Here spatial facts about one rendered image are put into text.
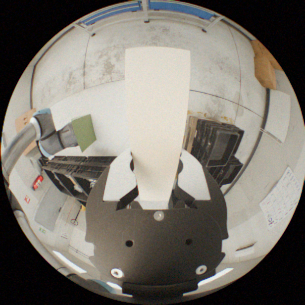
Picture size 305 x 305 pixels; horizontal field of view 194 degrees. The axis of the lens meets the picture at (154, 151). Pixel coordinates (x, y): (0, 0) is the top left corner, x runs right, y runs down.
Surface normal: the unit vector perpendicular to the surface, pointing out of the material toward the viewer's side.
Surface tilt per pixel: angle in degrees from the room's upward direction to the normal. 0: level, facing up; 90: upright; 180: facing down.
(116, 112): 0
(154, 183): 0
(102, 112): 0
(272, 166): 90
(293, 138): 90
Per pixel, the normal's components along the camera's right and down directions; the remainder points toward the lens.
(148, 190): 0.00, 0.54
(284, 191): -1.00, -0.01
